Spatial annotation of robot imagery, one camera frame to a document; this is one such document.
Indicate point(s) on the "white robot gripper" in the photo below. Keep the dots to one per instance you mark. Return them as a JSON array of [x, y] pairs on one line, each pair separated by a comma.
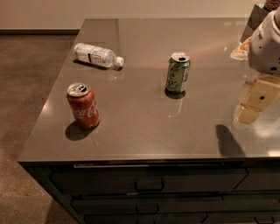
[[266, 48]]

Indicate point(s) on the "green soda can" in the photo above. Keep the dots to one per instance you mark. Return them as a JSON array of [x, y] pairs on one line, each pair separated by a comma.
[[178, 70]]

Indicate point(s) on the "red Coca-Cola can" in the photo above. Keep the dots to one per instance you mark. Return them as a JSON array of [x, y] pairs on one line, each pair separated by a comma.
[[81, 98]]

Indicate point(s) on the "clear plastic water bottle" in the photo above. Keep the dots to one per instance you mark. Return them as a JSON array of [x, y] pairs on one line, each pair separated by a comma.
[[96, 55]]

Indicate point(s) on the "snack bag on counter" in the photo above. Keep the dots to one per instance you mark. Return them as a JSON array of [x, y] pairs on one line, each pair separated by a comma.
[[242, 51]]

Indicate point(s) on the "dark box with snacks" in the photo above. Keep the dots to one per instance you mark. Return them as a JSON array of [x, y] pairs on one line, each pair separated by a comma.
[[258, 14]]

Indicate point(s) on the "dark drawer cabinet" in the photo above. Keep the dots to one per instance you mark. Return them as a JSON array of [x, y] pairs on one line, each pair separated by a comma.
[[215, 193]]

